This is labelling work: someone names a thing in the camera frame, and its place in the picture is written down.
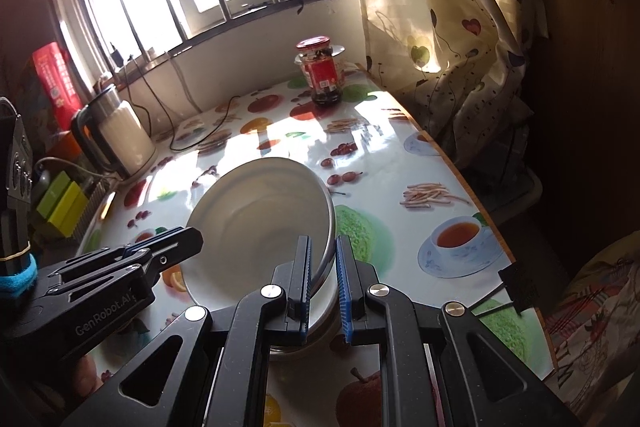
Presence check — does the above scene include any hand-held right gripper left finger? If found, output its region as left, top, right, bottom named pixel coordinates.
left=60, top=234, right=313, bottom=427

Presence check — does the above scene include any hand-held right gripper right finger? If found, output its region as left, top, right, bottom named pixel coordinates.
left=336, top=234, right=583, bottom=427

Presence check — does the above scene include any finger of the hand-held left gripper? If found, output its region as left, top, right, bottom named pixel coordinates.
left=46, top=228, right=185, bottom=277
left=29, top=226, right=205, bottom=299

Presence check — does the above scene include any steel bowl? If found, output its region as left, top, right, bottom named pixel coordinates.
left=307, top=192, right=337, bottom=293

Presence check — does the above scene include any white bowl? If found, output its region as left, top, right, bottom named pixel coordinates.
left=184, top=157, right=337, bottom=343

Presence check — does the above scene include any person's left hand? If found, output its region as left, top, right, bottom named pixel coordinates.
left=74, top=353, right=104, bottom=401

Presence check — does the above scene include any zigzag patterned box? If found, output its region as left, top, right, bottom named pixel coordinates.
left=75, top=184, right=118, bottom=253

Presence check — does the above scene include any white electric kettle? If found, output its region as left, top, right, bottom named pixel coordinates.
left=70, top=85, right=157, bottom=180

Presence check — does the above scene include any orange box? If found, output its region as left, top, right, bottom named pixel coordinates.
left=47, top=129, right=86, bottom=160

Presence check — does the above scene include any fruit print tablecloth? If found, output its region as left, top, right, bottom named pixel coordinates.
left=75, top=69, right=558, bottom=427

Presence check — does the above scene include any black binder clip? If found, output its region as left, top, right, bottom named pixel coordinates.
left=470, top=263, right=540, bottom=320

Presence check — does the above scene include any red cardboard box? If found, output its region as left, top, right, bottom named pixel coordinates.
left=31, top=42, right=83, bottom=132

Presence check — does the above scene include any grey plastic bin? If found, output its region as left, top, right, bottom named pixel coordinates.
left=477, top=164, right=545, bottom=223

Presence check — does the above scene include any red label glass jar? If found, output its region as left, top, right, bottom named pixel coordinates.
left=295, top=36, right=347, bottom=106

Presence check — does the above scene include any printed blanket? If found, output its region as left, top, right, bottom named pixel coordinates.
left=542, top=234, right=640, bottom=427

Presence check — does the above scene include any heart print curtain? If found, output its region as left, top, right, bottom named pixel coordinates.
left=345, top=0, right=551, bottom=168

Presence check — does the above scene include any wooden wardrobe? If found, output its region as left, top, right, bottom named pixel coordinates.
left=520, top=0, right=640, bottom=258

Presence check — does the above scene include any black cable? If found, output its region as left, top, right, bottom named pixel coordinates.
left=127, top=57, right=241, bottom=152

